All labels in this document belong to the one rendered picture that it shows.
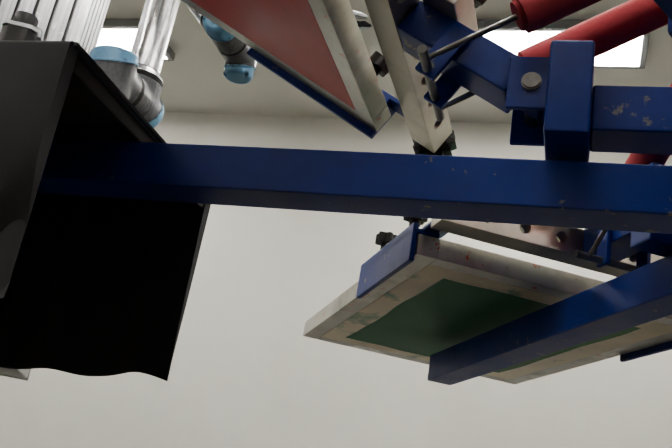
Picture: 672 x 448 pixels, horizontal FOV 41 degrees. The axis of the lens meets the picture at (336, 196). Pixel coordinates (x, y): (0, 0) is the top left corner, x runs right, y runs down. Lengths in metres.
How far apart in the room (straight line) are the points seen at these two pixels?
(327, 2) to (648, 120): 0.42
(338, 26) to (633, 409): 3.86
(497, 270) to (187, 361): 3.91
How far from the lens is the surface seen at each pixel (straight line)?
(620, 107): 1.09
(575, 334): 1.56
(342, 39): 1.24
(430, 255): 1.52
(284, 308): 5.22
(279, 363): 5.14
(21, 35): 2.32
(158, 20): 2.38
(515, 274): 1.58
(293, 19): 1.31
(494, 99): 1.14
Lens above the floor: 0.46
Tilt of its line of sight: 22 degrees up
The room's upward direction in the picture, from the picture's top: 10 degrees clockwise
